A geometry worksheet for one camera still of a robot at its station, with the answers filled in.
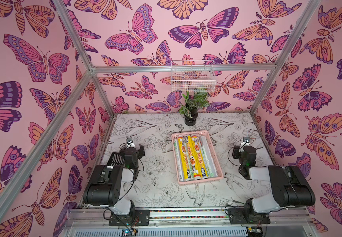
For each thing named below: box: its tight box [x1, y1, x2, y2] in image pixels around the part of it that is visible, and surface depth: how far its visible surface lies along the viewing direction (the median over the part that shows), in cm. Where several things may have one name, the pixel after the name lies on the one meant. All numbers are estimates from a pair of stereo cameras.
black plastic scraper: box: [106, 152, 126, 169], surface depth 96 cm
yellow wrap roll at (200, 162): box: [190, 133, 209, 180], surface depth 87 cm
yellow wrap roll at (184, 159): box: [177, 134, 192, 182], surface depth 87 cm
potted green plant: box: [178, 91, 211, 127], surface depth 97 cm
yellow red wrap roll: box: [184, 134, 202, 181], surface depth 88 cm
